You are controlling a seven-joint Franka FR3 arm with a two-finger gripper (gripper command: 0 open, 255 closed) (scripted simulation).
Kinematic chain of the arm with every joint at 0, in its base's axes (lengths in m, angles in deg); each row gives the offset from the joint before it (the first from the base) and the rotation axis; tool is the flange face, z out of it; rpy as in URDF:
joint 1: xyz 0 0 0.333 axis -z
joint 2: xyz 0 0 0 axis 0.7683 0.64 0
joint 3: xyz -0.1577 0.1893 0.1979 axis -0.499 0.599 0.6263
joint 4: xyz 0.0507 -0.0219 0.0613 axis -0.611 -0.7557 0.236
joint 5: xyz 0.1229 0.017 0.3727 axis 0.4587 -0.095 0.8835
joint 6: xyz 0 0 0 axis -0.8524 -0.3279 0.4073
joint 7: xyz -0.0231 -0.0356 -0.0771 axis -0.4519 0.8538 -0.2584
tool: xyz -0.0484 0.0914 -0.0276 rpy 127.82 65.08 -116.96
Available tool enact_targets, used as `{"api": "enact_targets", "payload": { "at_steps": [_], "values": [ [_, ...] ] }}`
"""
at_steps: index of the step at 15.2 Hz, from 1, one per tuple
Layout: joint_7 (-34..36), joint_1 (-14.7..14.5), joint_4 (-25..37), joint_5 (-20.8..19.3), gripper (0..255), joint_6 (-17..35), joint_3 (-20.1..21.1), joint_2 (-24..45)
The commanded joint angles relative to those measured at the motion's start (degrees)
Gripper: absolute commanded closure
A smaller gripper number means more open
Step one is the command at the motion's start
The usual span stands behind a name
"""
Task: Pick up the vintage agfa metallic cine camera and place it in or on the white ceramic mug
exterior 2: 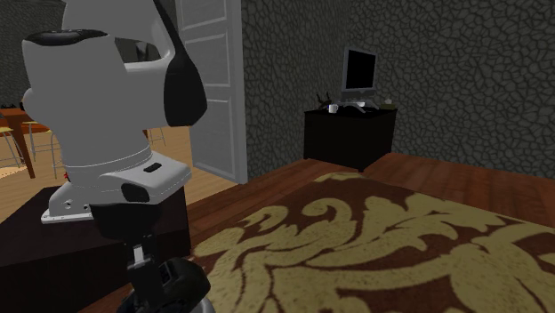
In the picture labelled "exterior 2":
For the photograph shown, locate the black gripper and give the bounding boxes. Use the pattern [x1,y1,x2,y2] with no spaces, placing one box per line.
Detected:
[89,201,212,313]

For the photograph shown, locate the dark brown robot stand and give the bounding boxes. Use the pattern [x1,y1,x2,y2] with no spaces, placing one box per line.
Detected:
[0,183,192,313]

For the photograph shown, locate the white panelled door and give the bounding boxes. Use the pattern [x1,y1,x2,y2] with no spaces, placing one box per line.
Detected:
[174,0,249,185]

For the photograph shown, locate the brown and beige patterned rug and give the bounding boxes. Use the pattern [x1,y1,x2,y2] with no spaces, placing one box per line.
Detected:
[189,171,555,313]

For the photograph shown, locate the orange wooden table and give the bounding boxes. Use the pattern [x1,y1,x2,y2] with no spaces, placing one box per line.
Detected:
[0,107,54,181]

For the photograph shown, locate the black cabinet with monitor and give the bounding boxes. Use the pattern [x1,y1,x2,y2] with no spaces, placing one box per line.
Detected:
[302,46,398,173]

